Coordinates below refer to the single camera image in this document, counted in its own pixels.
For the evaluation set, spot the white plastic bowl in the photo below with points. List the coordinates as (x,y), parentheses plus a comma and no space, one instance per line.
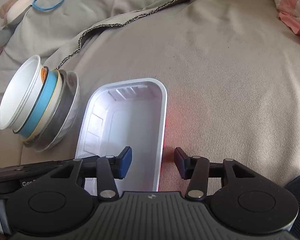
(17,92)

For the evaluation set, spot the light grey blanket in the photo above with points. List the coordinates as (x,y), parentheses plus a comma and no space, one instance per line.
(90,5)

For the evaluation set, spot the grey metal bowl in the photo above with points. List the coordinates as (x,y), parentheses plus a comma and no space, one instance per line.
(63,107)

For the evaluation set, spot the white rectangular plastic tray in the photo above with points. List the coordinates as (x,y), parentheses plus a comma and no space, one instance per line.
(130,120)

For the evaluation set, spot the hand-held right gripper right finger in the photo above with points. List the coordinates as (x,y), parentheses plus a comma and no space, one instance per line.
(180,162)

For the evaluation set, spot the beige bed sheet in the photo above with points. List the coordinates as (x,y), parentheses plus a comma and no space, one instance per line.
(215,80)

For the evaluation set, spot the pink floral cloth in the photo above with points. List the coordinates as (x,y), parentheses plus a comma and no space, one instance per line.
(292,15)

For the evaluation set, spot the cream rimmed bowl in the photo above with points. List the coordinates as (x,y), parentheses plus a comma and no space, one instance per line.
(57,90)

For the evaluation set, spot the plush toy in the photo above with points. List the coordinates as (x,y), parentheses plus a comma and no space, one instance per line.
(17,10)

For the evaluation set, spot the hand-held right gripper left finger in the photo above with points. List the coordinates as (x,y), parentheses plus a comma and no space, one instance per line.
(125,162)

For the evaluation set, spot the blue bowl with white inside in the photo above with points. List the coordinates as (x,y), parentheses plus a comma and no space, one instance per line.
(43,102)

